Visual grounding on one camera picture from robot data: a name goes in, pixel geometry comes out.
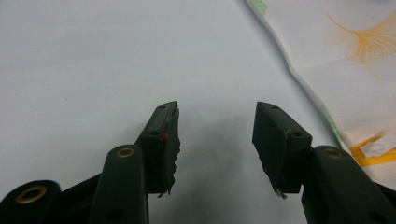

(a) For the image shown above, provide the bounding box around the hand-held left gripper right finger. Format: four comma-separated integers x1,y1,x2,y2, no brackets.
251,101,396,224

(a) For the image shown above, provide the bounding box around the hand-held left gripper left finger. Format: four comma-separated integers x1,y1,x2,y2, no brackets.
88,100,181,224

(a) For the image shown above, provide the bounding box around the white leaf-print zipper bag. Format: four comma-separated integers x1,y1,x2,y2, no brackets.
245,0,396,191

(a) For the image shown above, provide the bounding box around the white foam board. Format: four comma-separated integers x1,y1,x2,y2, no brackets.
0,0,396,224

